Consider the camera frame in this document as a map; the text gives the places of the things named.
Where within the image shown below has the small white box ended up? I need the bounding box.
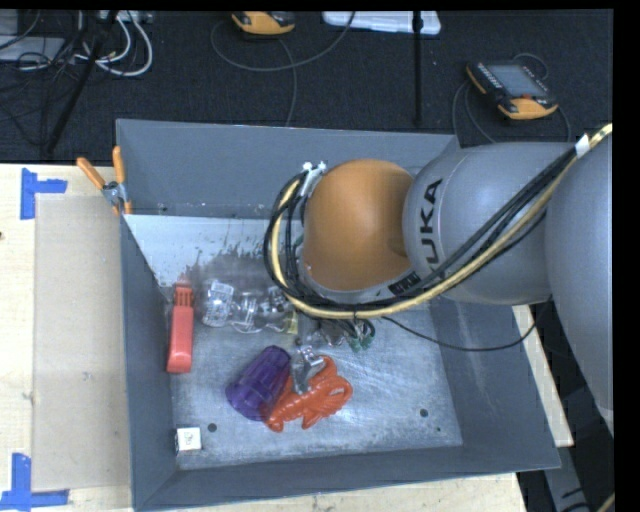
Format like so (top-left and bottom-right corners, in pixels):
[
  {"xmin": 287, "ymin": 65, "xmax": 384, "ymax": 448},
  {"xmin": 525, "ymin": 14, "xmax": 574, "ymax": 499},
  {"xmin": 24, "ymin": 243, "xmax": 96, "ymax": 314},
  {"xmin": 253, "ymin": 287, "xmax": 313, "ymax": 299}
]
[{"xmin": 174, "ymin": 426, "xmax": 203, "ymax": 456}]

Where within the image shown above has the clear glass thing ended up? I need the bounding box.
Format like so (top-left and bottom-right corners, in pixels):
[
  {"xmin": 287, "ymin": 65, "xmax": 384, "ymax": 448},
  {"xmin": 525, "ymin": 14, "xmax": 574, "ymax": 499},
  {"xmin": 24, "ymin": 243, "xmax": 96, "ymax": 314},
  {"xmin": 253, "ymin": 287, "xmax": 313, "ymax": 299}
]
[{"xmin": 233, "ymin": 285, "xmax": 300, "ymax": 336}]

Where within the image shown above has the grey metal bin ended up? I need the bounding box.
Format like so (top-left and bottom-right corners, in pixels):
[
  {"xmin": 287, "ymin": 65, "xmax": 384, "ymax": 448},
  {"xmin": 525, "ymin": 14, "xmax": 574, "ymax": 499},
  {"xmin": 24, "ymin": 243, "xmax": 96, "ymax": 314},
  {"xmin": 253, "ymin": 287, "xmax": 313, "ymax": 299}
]
[{"xmin": 114, "ymin": 118, "xmax": 562, "ymax": 512}]

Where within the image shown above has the orange toy lobster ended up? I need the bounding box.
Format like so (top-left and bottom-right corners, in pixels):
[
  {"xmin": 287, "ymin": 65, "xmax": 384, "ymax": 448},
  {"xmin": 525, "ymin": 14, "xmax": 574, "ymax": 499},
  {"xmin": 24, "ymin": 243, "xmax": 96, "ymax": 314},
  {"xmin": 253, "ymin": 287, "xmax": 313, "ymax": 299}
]
[{"xmin": 264, "ymin": 355, "xmax": 355, "ymax": 433}]

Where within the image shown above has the red-orange flat plastic tool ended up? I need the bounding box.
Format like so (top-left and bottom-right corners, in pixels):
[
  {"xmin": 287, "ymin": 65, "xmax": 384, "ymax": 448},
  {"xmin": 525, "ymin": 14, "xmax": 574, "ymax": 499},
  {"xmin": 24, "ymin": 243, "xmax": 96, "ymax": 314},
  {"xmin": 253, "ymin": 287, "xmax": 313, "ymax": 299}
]
[{"xmin": 165, "ymin": 281, "xmax": 196, "ymax": 375}]

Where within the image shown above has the clear ribbed glass cup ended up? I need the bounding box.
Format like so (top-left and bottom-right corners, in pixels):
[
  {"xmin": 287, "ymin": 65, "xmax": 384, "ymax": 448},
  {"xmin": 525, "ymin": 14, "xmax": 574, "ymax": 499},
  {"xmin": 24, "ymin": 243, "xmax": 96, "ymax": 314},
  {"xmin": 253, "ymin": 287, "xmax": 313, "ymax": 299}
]
[{"xmin": 201, "ymin": 278, "xmax": 237, "ymax": 329}]

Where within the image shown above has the pale wood flat board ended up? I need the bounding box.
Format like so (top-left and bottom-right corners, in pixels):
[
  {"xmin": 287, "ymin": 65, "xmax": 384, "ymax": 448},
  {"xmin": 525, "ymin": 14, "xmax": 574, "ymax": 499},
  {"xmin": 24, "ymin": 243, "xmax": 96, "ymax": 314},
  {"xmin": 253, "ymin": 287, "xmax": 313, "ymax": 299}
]
[{"xmin": 30, "ymin": 193, "xmax": 133, "ymax": 494}]

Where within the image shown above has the purple plastic cup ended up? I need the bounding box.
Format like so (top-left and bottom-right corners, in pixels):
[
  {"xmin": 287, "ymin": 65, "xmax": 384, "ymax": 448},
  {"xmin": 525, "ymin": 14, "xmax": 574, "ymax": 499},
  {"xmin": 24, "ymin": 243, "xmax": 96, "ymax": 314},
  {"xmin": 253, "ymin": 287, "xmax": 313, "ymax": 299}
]
[{"xmin": 224, "ymin": 344, "xmax": 293, "ymax": 423}]

